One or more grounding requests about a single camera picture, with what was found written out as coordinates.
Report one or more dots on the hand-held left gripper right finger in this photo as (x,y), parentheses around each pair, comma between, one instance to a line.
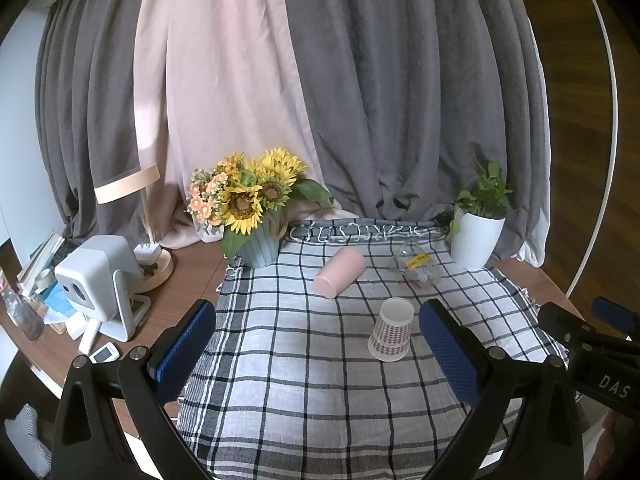
(449,355)

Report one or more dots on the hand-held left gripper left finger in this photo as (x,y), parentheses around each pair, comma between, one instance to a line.
(184,350)

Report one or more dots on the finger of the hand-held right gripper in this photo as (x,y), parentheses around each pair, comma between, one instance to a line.
(560,322)
(615,314)

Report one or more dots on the pink cup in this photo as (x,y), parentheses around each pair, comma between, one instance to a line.
(339,272)

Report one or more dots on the checked pattern paper cup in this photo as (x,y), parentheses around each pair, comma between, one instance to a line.
(391,332)

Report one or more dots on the clear plastic cup yellow label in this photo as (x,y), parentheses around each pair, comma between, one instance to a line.
(416,262)

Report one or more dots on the person's right hand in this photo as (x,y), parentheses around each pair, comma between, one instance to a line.
(602,452)

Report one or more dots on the small white remote control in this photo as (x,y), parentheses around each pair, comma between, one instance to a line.
(105,353)

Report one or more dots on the white stick-shaped device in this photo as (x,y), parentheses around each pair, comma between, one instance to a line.
(88,338)

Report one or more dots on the white power adapter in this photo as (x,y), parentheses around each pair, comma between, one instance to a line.
(146,251)

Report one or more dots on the white cube projector on stand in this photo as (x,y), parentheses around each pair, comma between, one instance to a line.
(95,277)

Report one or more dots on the green plant in white pot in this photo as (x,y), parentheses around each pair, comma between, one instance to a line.
(475,237)

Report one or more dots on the blue ribbed vase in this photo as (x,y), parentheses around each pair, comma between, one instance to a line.
(260,250)

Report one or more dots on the black white checked cloth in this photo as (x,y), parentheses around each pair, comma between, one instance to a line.
(310,375)

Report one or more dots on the blue cloth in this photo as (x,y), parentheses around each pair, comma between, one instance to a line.
(59,300)

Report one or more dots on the clear plastic bottle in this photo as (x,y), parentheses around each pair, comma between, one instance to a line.
(21,312)

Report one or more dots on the sunflower bouquet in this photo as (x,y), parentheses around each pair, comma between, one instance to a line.
(247,195)

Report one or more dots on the stack of books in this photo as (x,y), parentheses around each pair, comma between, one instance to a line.
(40,262)

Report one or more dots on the wooden desk lamp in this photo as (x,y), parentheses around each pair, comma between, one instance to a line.
(127,184)

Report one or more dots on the striped grey cloth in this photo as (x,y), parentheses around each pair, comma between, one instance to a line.
(27,440)

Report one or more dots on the grey curtain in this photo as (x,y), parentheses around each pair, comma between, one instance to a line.
(410,100)
(90,120)

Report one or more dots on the pink curtain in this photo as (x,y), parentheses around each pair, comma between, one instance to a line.
(220,75)

